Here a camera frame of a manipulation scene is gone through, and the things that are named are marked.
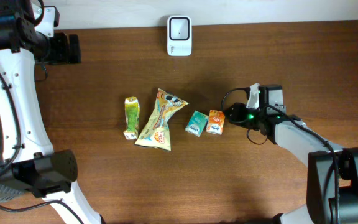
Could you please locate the orange tissue pack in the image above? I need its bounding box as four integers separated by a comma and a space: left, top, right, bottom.
206, 110, 225, 135

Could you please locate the teal tissue pack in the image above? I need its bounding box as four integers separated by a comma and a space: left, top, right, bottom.
185, 111, 208, 137

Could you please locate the green yellow juice carton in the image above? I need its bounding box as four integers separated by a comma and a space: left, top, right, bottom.
123, 96, 140, 140

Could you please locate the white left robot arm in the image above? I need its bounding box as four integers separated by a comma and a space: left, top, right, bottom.
0, 1, 104, 223

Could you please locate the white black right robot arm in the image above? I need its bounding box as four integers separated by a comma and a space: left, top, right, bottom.
221, 83, 358, 224

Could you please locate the white barcode scanner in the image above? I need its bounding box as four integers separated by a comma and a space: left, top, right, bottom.
167, 15, 193, 57

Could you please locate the yellow crumpled snack bag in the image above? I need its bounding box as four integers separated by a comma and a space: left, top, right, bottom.
135, 88, 188, 151

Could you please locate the black right camera cable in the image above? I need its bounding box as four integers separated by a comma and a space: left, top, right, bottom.
221, 86, 269, 146

